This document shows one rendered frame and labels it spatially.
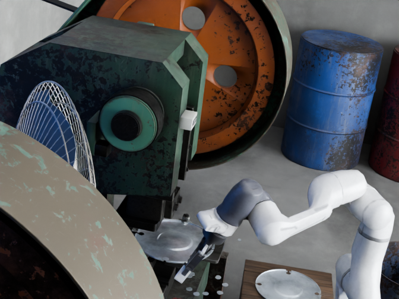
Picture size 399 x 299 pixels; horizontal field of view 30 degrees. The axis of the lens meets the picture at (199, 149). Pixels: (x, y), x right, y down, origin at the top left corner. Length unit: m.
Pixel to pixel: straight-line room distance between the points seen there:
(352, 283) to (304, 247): 1.80
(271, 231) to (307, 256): 2.12
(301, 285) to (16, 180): 2.45
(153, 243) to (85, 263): 1.65
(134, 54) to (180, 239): 0.76
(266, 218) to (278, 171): 3.04
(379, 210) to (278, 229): 0.38
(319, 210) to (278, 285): 1.11
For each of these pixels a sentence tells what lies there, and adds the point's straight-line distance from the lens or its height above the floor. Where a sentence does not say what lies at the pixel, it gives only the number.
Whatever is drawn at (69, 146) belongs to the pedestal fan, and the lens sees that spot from 1.77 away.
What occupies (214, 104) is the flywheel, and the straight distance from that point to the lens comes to 2.85.
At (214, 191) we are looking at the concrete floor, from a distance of 4.81.
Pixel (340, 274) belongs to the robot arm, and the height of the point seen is 0.79.
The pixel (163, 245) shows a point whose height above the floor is 0.79.
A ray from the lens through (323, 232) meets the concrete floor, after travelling 4.57.
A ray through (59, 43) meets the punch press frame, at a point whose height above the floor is 1.50.
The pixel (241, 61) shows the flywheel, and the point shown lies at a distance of 2.78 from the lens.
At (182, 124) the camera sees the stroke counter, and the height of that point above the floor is 1.31.
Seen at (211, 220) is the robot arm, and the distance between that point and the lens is 2.19.
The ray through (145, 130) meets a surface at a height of 1.32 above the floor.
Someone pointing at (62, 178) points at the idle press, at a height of 1.68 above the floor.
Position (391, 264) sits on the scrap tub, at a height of 0.36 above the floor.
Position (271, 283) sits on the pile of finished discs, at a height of 0.35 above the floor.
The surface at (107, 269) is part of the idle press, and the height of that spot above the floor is 1.59.
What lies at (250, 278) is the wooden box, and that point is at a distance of 3.36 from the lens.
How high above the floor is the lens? 2.18
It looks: 24 degrees down
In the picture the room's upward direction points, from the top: 7 degrees clockwise
